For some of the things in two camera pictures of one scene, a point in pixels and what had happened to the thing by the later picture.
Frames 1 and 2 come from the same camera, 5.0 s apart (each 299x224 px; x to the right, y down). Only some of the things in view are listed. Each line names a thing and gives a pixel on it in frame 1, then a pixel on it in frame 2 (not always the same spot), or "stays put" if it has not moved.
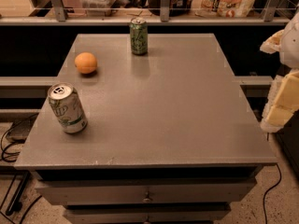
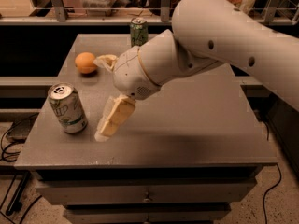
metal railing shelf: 159,5 stays put
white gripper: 291,46 -> 132,73
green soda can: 138,35 stays put
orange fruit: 85,63 stays put
